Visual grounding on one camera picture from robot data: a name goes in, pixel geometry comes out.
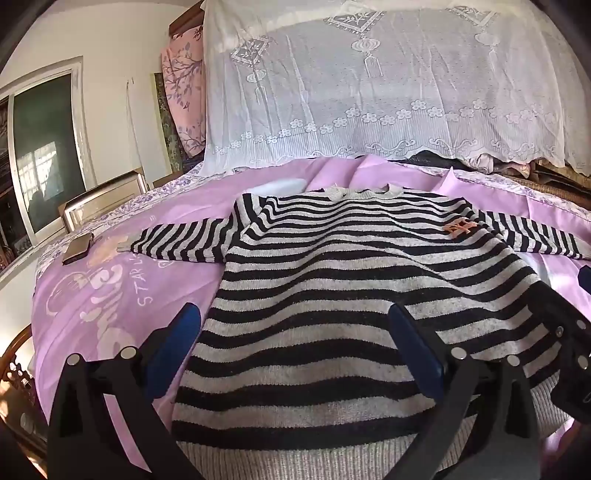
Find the black and grey striped sweater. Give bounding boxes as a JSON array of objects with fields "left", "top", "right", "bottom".
[{"left": 117, "top": 184, "right": 583, "bottom": 480}]

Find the pink printed bed sheet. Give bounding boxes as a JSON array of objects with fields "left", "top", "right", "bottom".
[{"left": 30, "top": 154, "right": 591, "bottom": 480}]

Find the pale wooden bed frame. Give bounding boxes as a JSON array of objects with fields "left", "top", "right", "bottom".
[{"left": 58, "top": 170, "right": 149, "bottom": 234}]

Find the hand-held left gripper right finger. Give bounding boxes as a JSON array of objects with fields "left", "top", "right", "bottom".
[{"left": 388, "top": 302, "right": 543, "bottom": 480}]

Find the carved wooden furniture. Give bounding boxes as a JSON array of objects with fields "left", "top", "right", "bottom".
[{"left": 0, "top": 323, "right": 49, "bottom": 455}]

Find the brown wooden board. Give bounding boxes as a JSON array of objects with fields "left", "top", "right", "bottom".
[{"left": 168, "top": 0, "right": 206, "bottom": 38}]

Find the sliding glass window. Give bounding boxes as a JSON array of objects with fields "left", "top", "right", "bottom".
[{"left": 0, "top": 55, "right": 98, "bottom": 273}]

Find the brown smartphone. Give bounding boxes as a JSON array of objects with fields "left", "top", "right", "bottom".
[{"left": 62, "top": 232, "right": 94, "bottom": 265}]

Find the green patterned panel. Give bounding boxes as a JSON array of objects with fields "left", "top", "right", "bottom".
[{"left": 152, "top": 71, "right": 185, "bottom": 174}]

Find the white lace cloth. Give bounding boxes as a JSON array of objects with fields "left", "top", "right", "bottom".
[{"left": 202, "top": 0, "right": 591, "bottom": 175}]

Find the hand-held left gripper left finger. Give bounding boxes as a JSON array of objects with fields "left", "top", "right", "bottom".
[{"left": 47, "top": 302, "right": 204, "bottom": 480}]

